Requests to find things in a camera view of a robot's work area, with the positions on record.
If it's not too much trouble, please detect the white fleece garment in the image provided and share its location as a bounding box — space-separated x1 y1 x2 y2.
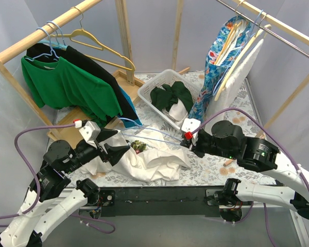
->
205 39 264 119

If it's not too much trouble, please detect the blue wire hanger right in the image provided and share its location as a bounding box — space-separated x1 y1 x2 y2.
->
251 9 266 34

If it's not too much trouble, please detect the black t shirt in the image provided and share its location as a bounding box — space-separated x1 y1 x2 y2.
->
25 43 140 121

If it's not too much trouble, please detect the floral patterned table mat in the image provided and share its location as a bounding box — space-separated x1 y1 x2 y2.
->
68 71 276 188

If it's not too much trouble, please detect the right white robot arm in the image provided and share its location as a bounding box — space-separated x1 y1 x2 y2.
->
181 120 309 220

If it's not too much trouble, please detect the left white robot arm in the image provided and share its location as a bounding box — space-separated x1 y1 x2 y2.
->
0 129 130 246

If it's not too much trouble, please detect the bright green t shirt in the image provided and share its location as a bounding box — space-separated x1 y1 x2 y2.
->
21 56 123 126

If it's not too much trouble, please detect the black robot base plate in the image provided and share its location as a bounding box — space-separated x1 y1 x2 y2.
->
69 185 253 216

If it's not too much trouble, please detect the blue floral garment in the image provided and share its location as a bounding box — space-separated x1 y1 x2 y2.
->
188 16 252 122

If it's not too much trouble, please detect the teal plastic hanger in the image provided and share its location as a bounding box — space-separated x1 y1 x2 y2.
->
38 40 67 50

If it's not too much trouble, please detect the wooden clothes rack right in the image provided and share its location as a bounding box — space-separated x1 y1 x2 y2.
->
177 1 309 170

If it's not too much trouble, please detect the metal hanging rod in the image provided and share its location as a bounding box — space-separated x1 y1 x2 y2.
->
217 0 309 59

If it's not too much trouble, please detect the light blue wire hanger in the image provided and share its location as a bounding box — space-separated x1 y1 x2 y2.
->
46 21 66 46
118 117 181 146
25 40 59 61

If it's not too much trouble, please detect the cream wooden hanger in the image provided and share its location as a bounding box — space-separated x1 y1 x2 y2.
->
214 29 264 101

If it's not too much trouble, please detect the teal t shirt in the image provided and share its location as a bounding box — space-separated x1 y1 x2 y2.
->
113 84 142 128

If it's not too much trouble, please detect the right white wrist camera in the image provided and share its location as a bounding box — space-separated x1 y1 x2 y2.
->
181 118 201 145

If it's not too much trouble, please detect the green and white raglan shirt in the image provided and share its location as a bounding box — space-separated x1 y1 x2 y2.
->
150 81 194 122

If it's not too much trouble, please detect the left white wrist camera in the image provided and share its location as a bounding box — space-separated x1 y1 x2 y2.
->
73 119 100 143

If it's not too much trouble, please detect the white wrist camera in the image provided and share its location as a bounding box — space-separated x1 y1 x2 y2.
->
181 118 201 145
73 119 100 143

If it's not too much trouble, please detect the wooden clothes rack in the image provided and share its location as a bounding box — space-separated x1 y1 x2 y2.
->
0 1 144 146
177 1 309 170

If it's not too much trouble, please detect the wooden clothes rack left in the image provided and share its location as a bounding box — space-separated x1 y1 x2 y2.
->
0 1 144 146

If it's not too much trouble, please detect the white t shirt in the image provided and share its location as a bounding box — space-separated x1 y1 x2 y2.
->
80 131 191 182

